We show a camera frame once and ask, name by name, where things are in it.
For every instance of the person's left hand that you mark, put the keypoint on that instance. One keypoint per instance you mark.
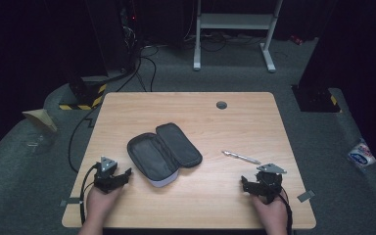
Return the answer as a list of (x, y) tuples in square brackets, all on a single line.
[(99, 204)]

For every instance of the tan cardboard piece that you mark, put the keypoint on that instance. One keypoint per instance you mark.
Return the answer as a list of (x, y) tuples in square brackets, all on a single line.
[(42, 118)]

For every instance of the white metal stand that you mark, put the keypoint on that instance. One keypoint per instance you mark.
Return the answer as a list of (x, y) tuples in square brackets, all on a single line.
[(235, 21)]

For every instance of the silver pen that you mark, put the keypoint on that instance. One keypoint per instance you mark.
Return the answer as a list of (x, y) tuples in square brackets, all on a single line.
[(241, 157)]

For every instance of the white blue plastic packet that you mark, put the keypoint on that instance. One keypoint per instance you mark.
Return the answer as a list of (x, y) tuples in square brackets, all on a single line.
[(361, 155)]

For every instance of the black yellow striped stand base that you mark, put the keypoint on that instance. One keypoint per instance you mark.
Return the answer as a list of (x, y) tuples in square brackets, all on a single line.
[(84, 94)]

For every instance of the small red object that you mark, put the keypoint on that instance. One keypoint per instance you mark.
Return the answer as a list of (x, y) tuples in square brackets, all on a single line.
[(296, 39)]

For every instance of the black pencil case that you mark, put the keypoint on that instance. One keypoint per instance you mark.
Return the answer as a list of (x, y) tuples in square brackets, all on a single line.
[(163, 153)]

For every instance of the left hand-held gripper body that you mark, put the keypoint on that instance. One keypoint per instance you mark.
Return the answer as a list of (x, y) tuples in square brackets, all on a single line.
[(105, 178)]

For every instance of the dark computer tower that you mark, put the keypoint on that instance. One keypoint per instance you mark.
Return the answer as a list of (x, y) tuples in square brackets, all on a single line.
[(117, 32)]

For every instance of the person's right hand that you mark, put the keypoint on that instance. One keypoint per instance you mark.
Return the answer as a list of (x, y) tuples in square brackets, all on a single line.
[(272, 213)]

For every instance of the grey tape strip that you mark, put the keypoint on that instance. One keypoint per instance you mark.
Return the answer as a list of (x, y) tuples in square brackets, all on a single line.
[(305, 196), (70, 201)]

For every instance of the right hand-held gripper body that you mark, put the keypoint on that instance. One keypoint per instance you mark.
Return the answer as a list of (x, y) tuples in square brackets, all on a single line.
[(269, 182)]

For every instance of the grey round table grommet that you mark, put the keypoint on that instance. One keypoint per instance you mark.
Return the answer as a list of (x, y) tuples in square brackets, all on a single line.
[(221, 105)]

